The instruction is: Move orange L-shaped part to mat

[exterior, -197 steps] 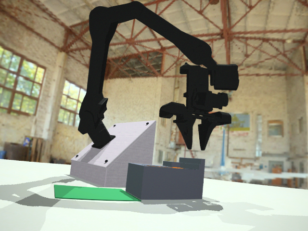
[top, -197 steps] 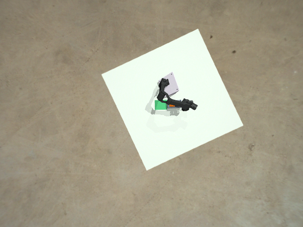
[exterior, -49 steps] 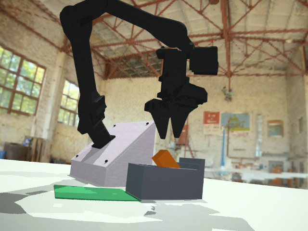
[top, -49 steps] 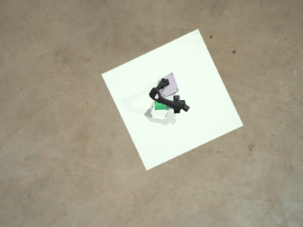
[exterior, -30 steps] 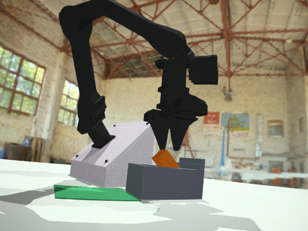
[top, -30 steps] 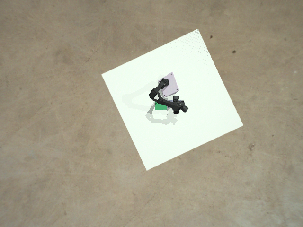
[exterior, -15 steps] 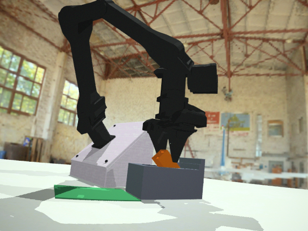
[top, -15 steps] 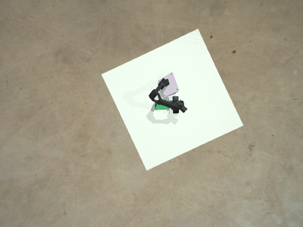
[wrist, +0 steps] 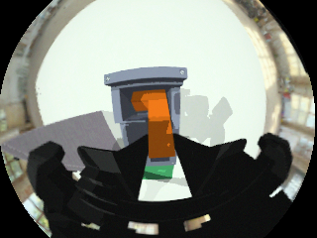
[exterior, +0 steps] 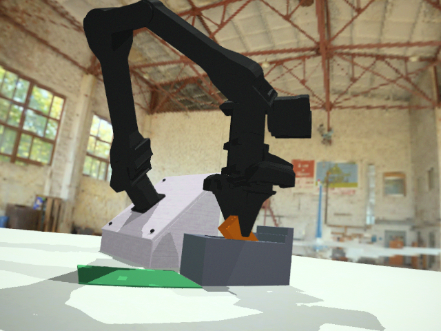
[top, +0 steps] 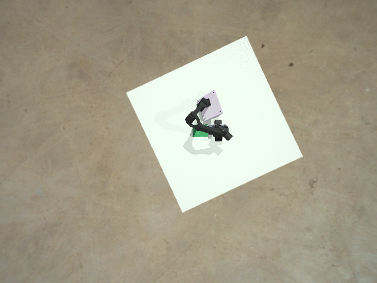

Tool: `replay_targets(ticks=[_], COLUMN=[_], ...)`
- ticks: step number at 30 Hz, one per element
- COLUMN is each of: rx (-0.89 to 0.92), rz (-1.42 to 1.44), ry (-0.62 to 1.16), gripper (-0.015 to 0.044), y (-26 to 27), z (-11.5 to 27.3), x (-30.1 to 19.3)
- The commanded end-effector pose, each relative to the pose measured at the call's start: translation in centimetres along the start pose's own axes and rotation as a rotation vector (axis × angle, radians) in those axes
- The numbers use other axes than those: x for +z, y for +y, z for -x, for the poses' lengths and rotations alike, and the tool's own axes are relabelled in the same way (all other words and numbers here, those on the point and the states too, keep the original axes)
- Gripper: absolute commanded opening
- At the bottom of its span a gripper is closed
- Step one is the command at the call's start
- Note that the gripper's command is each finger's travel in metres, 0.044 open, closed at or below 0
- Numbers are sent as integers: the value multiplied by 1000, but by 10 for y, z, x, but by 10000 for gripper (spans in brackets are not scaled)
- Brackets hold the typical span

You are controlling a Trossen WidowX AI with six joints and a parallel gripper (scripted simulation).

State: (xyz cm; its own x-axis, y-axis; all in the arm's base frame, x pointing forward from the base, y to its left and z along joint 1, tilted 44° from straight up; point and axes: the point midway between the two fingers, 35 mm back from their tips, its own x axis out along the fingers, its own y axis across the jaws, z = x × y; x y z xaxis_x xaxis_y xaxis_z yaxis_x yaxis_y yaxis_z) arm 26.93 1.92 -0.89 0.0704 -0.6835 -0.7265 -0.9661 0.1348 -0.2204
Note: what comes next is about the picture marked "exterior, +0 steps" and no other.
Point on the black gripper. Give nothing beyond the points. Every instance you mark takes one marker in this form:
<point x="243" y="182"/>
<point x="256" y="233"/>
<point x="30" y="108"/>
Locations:
<point x="247" y="182"/>

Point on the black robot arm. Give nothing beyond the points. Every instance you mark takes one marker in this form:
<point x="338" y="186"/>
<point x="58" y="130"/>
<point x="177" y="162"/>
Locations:
<point x="109" y="33"/>

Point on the orange bar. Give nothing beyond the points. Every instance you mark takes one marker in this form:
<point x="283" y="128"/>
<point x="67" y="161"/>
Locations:
<point x="230" y="229"/>

